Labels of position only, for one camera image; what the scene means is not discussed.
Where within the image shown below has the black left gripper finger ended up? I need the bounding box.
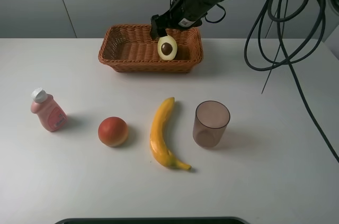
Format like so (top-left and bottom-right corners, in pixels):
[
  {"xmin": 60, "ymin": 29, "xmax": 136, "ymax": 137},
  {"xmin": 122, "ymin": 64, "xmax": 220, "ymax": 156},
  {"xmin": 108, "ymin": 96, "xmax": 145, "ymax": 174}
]
[{"xmin": 150, "ymin": 14, "xmax": 167, "ymax": 39}]

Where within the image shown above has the halved avocado with pit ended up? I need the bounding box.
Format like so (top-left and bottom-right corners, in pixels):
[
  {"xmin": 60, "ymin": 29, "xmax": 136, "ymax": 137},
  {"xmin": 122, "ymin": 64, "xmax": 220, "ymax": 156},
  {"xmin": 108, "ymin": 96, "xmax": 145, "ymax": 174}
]
[{"xmin": 157, "ymin": 35, "xmax": 177, "ymax": 61}]

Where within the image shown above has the brown wicker basket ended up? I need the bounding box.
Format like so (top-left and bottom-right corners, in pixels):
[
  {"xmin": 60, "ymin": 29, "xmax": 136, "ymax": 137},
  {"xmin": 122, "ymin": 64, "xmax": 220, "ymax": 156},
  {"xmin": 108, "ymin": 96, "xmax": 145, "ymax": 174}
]
[{"xmin": 98, "ymin": 24, "xmax": 203, "ymax": 73}]

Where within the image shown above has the translucent brown plastic cup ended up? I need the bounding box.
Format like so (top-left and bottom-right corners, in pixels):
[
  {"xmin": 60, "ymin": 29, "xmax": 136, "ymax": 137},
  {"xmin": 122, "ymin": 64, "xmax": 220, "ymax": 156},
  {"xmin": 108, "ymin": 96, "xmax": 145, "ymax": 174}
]
[{"xmin": 193, "ymin": 100, "xmax": 230, "ymax": 148}]

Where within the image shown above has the red orange peach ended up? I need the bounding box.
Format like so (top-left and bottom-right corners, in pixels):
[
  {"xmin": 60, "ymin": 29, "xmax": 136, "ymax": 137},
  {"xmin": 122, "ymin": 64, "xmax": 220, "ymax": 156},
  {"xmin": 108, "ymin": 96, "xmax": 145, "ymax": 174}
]
[{"xmin": 98, "ymin": 117, "xmax": 129, "ymax": 147}]

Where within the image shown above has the yellow banana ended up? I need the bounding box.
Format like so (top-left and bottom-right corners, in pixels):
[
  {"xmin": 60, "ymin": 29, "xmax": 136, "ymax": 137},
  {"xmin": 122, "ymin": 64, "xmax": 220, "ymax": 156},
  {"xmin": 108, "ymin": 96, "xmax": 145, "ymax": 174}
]
[{"xmin": 149, "ymin": 97, "xmax": 191, "ymax": 171}]

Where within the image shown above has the pink bottle white cap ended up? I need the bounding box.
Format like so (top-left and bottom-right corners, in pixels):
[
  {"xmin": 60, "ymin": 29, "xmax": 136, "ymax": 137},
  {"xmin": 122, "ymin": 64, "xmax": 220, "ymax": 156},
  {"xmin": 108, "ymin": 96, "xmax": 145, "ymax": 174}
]
[{"xmin": 31, "ymin": 88, "xmax": 67, "ymax": 132}]

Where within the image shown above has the black cable bundle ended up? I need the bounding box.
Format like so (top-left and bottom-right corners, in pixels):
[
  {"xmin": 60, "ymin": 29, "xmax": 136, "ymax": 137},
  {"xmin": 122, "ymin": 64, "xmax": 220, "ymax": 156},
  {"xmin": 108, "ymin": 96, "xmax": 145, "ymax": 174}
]
[{"xmin": 244, "ymin": 0, "xmax": 339, "ymax": 163}]

